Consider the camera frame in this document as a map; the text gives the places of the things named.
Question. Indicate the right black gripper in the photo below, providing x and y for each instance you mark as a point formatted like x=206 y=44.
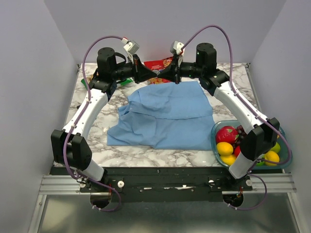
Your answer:
x=171 y=73

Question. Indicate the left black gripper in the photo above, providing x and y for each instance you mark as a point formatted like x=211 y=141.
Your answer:
x=141 y=72

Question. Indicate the light blue shirt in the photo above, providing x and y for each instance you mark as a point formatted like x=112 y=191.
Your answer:
x=165 y=116

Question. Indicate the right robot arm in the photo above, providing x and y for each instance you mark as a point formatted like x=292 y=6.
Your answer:
x=261 y=132

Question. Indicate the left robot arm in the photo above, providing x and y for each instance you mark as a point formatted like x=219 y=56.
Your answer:
x=69 y=145

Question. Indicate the red candy bag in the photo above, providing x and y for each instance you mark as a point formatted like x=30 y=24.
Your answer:
x=159 y=65

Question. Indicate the green chips bag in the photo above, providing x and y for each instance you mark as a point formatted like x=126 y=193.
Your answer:
x=123 y=83

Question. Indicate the red dragon fruit toy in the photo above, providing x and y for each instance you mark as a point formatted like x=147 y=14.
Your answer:
x=227 y=134

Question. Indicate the teal plastic fruit container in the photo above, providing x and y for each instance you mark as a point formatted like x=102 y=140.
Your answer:
x=283 y=153

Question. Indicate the yellow lemon upper left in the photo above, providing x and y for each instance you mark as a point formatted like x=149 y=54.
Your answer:
x=224 y=149

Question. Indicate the yellow lemon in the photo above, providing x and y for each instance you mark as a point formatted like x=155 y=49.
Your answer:
x=271 y=156
x=228 y=160
x=224 y=149

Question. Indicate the dark purple grape bunch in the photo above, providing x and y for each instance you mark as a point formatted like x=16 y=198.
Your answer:
x=241 y=135

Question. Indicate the red apple toy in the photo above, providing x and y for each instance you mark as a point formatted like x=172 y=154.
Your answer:
x=237 y=151

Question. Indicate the yellow lemon lower left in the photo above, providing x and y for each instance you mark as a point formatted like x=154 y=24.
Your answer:
x=228 y=160

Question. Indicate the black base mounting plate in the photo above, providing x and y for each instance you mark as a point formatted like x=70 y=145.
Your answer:
x=165 y=184

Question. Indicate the green lime lower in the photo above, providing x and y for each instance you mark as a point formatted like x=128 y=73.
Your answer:
x=260 y=163

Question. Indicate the green lime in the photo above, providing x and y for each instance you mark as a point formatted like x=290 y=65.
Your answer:
x=260 y=163
x=276 y=148

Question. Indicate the green lime upper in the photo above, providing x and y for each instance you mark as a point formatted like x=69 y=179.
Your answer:
x=276 y=148

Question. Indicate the yellow lemon front right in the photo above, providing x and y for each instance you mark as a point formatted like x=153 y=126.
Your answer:
x=271 y=156

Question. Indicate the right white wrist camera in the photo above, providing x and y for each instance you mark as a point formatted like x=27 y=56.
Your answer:
x=177 y=50

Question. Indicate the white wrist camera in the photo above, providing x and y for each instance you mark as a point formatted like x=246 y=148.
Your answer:
x=177 y=50
x=130 y=46

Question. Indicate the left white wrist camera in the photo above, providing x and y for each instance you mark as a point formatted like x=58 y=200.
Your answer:
x=130 y=46

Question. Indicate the aluminium rail frame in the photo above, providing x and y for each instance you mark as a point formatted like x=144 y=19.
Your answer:
x=62 y=208

